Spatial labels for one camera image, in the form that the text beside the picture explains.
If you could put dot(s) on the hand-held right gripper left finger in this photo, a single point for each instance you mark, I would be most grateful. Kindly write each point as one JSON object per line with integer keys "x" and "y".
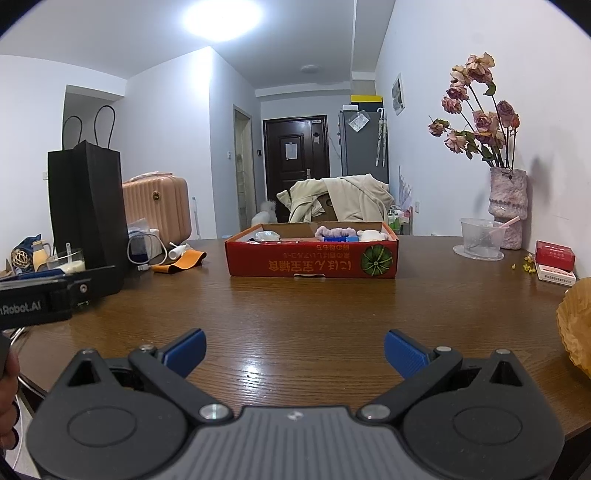
{"x": 187, "y": 351}

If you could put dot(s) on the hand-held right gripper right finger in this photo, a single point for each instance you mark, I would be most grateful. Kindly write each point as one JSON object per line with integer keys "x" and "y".
{"x": 406, "y": 353}

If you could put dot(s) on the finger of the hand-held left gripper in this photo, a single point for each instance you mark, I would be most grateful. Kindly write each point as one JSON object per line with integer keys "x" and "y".
{"x": 94, "y": 281}
{"x": 41, "y": 274}

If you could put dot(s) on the white round sponge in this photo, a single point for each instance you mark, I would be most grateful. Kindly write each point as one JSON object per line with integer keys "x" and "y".
{"x": 371, "y": 235}

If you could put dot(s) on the red cardboard box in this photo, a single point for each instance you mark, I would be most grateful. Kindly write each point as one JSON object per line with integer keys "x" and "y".
{"x": 300, "y": 265}

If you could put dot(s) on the plastic soft ball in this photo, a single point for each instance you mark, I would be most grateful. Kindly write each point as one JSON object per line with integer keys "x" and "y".
{"x": 268, "y": 236}

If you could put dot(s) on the purple fluffy headband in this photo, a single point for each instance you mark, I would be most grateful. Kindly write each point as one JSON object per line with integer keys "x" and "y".
{"x": 334, "y": 230}

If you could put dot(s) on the person's left hand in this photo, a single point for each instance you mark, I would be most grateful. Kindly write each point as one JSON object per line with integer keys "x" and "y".
{"x": 7, "y": 397}

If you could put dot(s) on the wicker ball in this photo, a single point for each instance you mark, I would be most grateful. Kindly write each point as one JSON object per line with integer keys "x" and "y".
{"x": 22, "y": 261}

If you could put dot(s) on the glass jar with white filling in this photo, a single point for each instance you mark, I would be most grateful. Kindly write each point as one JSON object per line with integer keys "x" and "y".
{"x": 69, "y": 265}

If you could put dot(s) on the blue cloth bag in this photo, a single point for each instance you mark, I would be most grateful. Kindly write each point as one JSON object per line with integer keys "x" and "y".
{"x": 25, "y": 242}

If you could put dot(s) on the clear bag with charger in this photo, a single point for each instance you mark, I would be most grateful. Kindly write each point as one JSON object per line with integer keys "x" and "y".
{"x": 141, "y": 242}

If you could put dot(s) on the black paper bag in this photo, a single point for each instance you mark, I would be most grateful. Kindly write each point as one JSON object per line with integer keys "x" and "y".
{"x": 87, "y": 217}

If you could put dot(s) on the white tube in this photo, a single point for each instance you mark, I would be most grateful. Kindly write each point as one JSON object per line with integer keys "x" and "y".
{"x": 178, "y": 251}

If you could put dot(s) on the pink suitcase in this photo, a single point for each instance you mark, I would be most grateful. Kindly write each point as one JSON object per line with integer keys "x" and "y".
{"x": 159, "y": 207}

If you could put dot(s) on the clear plastic saucer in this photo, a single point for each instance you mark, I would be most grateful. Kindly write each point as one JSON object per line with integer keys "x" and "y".
{"x": 471, "y": 258}

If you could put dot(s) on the storage rack with bottles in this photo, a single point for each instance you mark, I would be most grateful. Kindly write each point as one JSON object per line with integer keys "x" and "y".
{"x": 399, "y": 221}

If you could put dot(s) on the clear plastic cup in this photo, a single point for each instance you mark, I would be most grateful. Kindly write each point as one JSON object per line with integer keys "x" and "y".
{"x": 478, "y": 240}

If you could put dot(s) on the yellow dried flower bits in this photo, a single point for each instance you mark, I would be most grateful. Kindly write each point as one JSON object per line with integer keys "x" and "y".
{"x": 527, "y": 264}

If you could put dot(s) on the white fluffy dog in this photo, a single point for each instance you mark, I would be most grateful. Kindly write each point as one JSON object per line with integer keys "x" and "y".
{"x": 267, "y": 213}

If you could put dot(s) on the beige coat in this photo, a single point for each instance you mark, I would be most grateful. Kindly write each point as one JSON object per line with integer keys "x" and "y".
{"x": 355, "y": 198}

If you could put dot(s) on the wooden chair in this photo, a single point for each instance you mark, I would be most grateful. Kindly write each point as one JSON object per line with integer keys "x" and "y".
{"x": 327, "y": 210}

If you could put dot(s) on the pink straw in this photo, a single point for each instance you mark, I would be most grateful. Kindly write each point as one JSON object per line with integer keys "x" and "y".
{"x": 508, "y": 222}

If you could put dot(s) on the small white box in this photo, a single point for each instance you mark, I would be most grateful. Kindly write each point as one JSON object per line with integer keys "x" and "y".
{"x": 556, "y": 277}

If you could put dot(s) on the yellow woven basket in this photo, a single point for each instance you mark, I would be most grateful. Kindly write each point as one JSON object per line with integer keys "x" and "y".
{"x": 577, "y": 327}

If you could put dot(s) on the small red box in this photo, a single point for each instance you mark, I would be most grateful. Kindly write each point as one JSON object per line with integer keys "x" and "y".
{"x": 554, "y": 255}

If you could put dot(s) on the glass side door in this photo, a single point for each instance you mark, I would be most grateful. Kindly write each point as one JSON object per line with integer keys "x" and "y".
{"x": 244, "y": 180}

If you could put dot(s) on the pink textured vase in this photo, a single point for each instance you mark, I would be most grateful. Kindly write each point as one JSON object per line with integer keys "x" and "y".
{"x": 508, "y": 198}

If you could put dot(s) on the grey refrigerator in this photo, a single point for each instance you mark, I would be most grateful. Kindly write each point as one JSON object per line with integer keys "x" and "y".
{"x": 362, "y": 152}

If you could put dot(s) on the dark brown entrance door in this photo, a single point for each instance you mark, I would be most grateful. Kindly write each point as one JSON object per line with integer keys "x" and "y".
{"x": 295, "y": 175}

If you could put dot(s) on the hanging umbrella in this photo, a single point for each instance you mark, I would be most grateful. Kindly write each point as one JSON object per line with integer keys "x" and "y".
{"x": 381, "y": 138}

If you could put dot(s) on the yellow and black box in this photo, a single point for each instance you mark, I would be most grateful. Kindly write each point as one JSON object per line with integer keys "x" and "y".
{"x": 367, "y": 102}

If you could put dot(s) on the bright ceiling light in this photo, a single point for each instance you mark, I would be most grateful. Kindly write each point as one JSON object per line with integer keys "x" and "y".
{"x": 221, "y": 18}

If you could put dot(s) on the small round ceiling lamp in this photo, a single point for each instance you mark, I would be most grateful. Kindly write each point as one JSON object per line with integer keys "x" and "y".
{"x": 311, "y": 69}

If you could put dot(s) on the wall electrical panel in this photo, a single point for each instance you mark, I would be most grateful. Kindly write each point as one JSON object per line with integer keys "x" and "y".
{"x": 398, "y": 94}

